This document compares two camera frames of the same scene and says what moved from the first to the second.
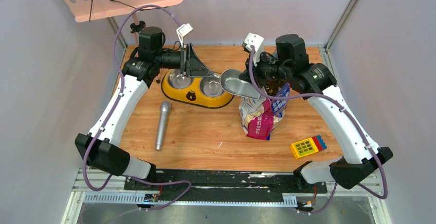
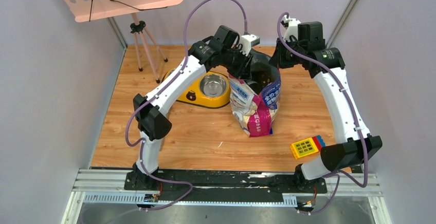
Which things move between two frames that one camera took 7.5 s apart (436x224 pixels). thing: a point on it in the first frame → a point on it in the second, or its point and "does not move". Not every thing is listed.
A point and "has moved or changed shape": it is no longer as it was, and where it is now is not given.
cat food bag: x=259 y=116 has moved or changed shape
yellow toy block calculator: x=308 y=146 does not move
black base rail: x=225 y=185 does not move
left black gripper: x=184 y=61 → x=240 y=63
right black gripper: x=256 y=69 → x=277 y=60
